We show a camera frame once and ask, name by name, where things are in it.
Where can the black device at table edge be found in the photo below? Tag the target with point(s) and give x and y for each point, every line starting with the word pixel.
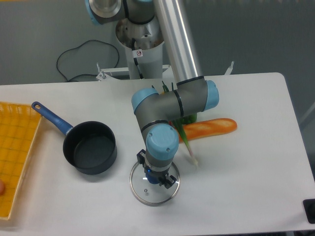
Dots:
pixel 309 207

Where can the glass lid blue knob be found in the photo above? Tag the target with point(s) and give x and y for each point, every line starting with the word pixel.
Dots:
pixel 152 194

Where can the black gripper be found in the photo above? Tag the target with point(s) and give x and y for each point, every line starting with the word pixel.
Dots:
pixel 155 175

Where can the green bell pepper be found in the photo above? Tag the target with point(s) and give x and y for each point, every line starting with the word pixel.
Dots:
pixel 188 119

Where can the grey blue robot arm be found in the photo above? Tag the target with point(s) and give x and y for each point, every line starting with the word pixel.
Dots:
pixel 193 93

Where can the baguette bread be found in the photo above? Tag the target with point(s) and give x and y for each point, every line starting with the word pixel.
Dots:
pixel 209 128

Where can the yellow woven basket tray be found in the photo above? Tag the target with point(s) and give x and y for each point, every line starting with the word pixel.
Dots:
pixel 19 124

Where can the white table clamp bracket right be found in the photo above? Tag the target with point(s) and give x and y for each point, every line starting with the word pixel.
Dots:
pixel 229 69

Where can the dark saucepan blue handle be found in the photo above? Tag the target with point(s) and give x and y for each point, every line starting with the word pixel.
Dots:
pixel 90 146

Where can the green spring onion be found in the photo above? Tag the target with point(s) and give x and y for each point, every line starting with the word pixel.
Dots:
pixel 182 134

